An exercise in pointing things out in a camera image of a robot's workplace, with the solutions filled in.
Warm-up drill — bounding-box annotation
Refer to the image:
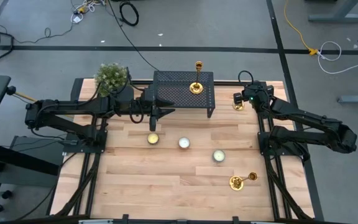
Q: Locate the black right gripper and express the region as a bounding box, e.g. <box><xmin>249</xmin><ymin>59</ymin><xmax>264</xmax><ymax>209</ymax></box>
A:
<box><xmin>232</xmin><ymin>80</ymin><xmax>275</xmax><ymax>110</ymax></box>

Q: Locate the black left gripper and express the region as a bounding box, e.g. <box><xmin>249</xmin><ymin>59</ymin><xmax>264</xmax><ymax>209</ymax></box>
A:
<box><xmin>140</xmin><ymin>84</ymin><xmax>176</xmax><ymax>133</ymax></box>

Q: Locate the red patterned candle tin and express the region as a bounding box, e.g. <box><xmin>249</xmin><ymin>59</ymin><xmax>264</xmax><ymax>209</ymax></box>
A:
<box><xmin>146</xmin><ymin>133</ymin><xmax>160</xmax><ymax>146</ymax></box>

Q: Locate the blue grey patterned candle tin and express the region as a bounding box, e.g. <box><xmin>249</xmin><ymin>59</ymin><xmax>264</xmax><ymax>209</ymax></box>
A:
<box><xmin>178</xmin><ymin>136</ymin><xmax>191</xmax><ymax>150</ymax></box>

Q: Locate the orange patterned candle tin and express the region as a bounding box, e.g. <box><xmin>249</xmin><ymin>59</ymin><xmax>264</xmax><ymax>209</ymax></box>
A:
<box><xmin>212</xmin><ymin>149</ymin><xmax>226</xmax><ymax>163</ymax></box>

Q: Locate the black perforated metal shelf riser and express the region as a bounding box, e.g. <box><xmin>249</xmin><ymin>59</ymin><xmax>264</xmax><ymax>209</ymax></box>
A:
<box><xmin>150</xmin><ymin>70</ymin><xmax>216</xmax><ymax>119</ymax></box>

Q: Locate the green potted plant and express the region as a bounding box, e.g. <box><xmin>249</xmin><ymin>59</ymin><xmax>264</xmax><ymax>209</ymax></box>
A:
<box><xmin>93</xmin><ymin>62</ymin><xmax>130</xmax><ymax>98</ymax></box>

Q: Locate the grey desk leg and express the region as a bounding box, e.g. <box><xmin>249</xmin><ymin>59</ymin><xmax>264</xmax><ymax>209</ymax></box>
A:
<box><xmin>308</xmin><ymin>0</ymin><xmax>358</xmax><ymax>24</ymax></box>

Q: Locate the grey equipment box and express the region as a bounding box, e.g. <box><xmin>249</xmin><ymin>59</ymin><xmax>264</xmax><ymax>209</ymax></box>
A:
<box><xmin>0</xmin><ymin>135</ymin><xmax>67</xmax><ymax>188</ymax></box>

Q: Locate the long black cable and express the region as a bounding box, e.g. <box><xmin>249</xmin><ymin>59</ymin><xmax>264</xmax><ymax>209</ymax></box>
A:
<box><xmin>106</xmin><ymin>0</ymin><xmax>160</xmax><ymax>72</ymax></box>

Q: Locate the yellow extension cord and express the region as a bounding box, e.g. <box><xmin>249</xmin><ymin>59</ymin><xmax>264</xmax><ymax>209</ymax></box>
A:
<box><xmin>283</xmin><ymin>0</ymin><xmax>319</xmax><ymax>57</ymax></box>

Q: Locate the white floor cable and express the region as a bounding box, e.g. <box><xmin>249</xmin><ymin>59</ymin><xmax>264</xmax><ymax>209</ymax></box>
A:
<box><xmin>317</xmin><ymin>40</ymin><xmax>358</xmax><ymax>75</ymax></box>

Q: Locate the black coiled cable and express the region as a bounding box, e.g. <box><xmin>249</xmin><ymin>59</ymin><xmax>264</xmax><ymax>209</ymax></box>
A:
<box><xmin>118</xmin><ymin>1</ymin><xmax>140</xmax><ymax>27</ymax></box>

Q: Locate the black aluminium rig frame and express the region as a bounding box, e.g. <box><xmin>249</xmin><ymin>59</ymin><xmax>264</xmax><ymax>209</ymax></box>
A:
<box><xmin>50</xmin><ymin>77</ymin><xmax>311</xmax><ymax>224</ymax></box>

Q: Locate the power strip with cables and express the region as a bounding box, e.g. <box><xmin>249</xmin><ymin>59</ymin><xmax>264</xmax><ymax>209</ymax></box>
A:
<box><xmin>70</xmin><ymin>0</ymin><xmax>107</xmax><ymax>24</ymax></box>

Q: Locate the yellow cable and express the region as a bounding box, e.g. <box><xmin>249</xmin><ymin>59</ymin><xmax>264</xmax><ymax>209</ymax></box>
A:
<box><xmin>14</xmin><ymin>91</ymin><xmax>39</xmax><ymax>103</ymax></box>

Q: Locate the thin black floor cable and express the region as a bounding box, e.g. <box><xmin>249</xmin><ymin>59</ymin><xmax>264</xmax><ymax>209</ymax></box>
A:
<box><xmin>12</xmin><ymin>21</ymin><xmax>76</xmax><ymax>45</ymax></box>

